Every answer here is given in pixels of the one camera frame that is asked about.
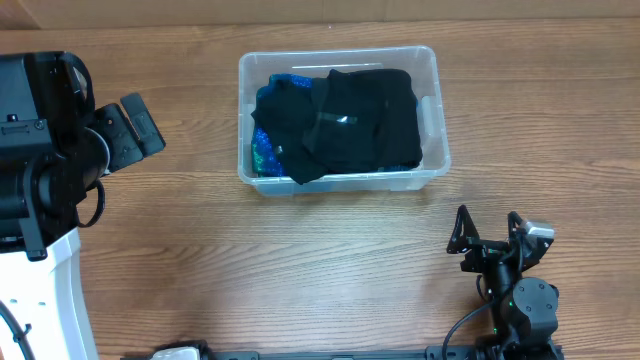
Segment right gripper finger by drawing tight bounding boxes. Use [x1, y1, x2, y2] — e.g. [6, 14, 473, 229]
[507, 211, 524, 241]
[446, 205, 479, 254]

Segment sparkly blue fabric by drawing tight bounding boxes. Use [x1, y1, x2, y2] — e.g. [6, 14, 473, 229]
[251, 73, 312, 177]

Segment black garment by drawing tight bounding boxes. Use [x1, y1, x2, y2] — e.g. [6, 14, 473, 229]
[302, 69, 395, 173]
[351, 69, 423, 169]
[251, 82, 329, 185]

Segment blue denim jeans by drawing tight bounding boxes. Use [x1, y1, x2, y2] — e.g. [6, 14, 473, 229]
[378, 160, 420, 172]

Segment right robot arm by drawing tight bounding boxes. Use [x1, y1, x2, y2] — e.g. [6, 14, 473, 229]
[439, 205, 564, 359]

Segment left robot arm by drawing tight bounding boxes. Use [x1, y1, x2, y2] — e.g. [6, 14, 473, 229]
[1, 51, 165, 359]

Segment clear plastic storage bin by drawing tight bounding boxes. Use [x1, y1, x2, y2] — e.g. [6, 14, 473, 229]
[237, 45, 452, 196]

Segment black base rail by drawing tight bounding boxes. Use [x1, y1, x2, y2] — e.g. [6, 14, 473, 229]
[121, 346, 565, 360]

